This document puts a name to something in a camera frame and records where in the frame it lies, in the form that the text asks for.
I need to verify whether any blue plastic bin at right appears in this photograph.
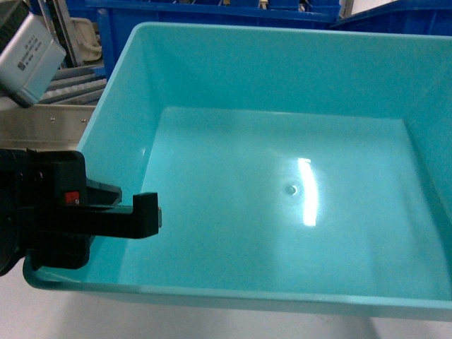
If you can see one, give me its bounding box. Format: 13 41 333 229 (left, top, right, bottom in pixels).
331 1 451 36

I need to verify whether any large blue plastic bin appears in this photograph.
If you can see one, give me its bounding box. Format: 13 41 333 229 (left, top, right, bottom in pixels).
85 1 341 77

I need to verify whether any roller conveyor track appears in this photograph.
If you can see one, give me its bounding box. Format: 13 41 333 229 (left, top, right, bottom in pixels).
38 66 107 105

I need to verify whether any stainless steel shelf rail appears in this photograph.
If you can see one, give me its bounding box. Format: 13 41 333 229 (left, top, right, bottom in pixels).
1 105 95 151

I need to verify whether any light teal plastic bin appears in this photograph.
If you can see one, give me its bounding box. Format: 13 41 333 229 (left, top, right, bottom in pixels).
23 23 451 321

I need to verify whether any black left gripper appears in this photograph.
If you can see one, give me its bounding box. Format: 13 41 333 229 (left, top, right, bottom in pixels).
1 148 162 275

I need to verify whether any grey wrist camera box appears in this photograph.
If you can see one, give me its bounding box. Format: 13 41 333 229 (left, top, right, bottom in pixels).
1 13 66 107

